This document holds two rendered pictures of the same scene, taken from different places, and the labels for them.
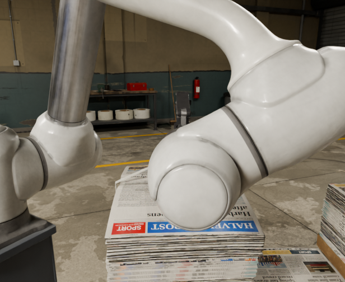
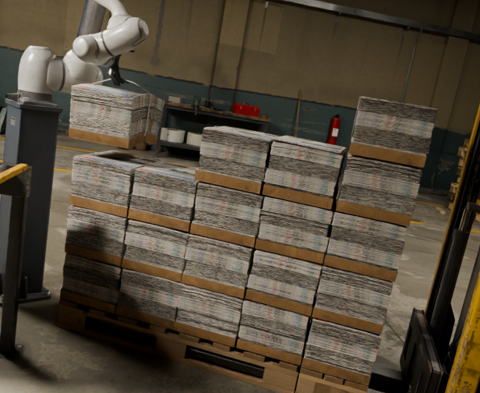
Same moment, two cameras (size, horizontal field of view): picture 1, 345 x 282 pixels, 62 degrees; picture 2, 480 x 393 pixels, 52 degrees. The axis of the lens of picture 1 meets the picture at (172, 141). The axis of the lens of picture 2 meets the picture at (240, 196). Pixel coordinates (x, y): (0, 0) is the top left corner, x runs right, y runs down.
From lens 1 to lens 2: 1.87 m
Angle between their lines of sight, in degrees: 12
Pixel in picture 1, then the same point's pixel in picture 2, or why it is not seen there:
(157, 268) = (90, 108)
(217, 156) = (89, 37)
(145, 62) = (268, 80)
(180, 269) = (99, 111)
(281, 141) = (109, 39)
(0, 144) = (45, 54)
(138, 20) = (269, 24)
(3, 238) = (36, 100)
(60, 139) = (75, 61)
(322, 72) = (123, 22)
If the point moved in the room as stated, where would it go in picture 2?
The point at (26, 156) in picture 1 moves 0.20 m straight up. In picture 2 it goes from (56, 65) to (60, 22)
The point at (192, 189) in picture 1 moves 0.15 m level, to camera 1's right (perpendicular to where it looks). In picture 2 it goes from (79, 43) to (114, 49)
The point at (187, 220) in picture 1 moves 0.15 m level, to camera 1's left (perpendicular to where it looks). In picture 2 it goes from (77, 51) to (43, 46)
